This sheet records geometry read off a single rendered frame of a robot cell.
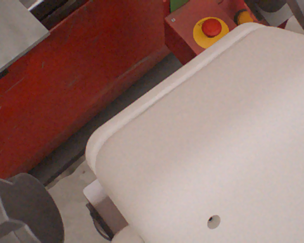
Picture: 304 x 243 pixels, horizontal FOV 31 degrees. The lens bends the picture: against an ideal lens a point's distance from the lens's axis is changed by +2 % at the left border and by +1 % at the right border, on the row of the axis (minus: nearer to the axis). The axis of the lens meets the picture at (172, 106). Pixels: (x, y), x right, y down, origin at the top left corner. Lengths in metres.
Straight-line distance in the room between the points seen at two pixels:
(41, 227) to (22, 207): 0.03
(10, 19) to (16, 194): 0.45
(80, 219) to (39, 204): 1.27
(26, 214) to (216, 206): 0.18
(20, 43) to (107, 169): 0.48
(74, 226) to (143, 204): 1.42
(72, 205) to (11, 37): 1.01
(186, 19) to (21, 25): 0.37
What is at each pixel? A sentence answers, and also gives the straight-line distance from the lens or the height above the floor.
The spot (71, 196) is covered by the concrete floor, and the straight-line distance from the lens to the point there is 1.81.
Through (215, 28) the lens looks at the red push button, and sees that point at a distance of 1.07.
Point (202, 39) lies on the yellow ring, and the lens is 1.09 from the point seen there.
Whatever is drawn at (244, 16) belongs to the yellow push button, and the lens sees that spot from 1.18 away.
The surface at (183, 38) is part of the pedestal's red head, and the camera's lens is 1.09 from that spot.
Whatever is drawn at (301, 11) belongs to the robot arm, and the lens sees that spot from 0.59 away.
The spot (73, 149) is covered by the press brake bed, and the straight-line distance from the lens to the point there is 1.80.
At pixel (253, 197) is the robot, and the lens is 0.39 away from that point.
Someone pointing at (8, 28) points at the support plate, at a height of 1.00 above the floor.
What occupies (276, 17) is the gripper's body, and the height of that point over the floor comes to 0.86.
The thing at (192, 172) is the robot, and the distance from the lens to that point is 0.37.
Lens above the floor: 1.74
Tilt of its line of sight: 69 degrees down
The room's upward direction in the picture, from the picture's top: 1 degrees counter-clockwise
